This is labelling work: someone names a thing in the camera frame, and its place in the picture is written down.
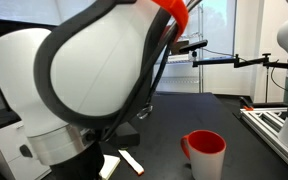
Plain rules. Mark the white flat box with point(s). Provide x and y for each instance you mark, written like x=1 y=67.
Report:
x=180 y=58

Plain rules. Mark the yellow sticky note pad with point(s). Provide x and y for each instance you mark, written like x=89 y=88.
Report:
x=111 y=165

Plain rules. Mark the aluminium extrusion frame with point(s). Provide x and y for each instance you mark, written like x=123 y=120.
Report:
x=270 y=126

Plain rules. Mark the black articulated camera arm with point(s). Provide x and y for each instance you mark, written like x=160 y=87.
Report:
x=224 y=61

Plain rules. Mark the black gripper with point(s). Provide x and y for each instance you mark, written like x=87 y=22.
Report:
x=77 y=165

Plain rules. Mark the brown cardboard box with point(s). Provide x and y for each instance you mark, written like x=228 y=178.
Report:
x=180 y=50

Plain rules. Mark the clear safety glasses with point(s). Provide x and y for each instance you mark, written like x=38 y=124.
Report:
x=145 y=112

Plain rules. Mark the red and white mug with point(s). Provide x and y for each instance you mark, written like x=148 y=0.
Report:
x=205 y=160

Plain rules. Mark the black stereo camera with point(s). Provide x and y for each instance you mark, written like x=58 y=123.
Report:
x=194 y=46

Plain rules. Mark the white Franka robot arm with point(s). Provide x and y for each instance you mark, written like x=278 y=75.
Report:
x=94 y=66

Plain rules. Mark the white drawer cabinet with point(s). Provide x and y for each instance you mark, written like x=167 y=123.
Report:
x=4 y=146

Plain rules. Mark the white marker orange cap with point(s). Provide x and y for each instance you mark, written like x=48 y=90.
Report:
x=132 y=163

